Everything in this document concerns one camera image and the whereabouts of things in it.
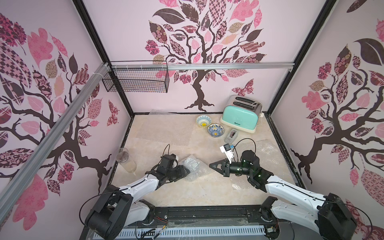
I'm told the bubble wrap sheet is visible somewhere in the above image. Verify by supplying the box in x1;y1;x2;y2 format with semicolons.
230;140;298;193
180;155;214;182

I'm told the blue yellow patterned bowl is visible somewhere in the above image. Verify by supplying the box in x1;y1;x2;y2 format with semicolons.
207;124;225;138

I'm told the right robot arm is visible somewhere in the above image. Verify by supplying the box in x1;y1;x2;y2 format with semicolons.
209;150;357;240

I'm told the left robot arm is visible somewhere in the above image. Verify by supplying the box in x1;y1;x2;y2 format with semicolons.
82;165;190;240

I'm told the grey tape dispenser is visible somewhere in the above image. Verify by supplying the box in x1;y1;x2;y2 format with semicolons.
225;129;239;145

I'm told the yellow dotted ceramic bowl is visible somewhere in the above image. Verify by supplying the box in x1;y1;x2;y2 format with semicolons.
196;115;212;127

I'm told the mint green toaster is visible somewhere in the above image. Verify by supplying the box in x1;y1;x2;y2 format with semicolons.
220;95;263;134

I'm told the clear drinking glass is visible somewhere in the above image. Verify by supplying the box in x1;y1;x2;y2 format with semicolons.
116;148;137;173

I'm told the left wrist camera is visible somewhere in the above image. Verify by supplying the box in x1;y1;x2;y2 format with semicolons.
157;154;178;175

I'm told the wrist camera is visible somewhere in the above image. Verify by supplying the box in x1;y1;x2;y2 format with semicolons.
220;144;234;164
157;154;178;175

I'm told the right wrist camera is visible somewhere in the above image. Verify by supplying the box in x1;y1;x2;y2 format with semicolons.
220;144;234;164

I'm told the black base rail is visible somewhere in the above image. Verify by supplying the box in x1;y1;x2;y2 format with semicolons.
138;205;279;226

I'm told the white slotted cable duct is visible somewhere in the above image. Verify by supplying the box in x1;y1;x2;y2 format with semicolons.
91;225;266;240

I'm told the black wire basket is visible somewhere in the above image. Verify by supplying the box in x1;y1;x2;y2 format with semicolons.
103;60;170;93

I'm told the aluminium rail back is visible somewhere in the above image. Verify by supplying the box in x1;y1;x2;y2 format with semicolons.
112;62;295;71

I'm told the aluminium rail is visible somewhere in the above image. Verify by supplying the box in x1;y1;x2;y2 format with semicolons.
112;62;295;71
1;63;110;222

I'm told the aluminium rail left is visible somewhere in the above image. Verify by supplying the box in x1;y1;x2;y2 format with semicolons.
1;63;110;222

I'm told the black corner frame post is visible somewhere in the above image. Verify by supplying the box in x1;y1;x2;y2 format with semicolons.
72;0;135;119

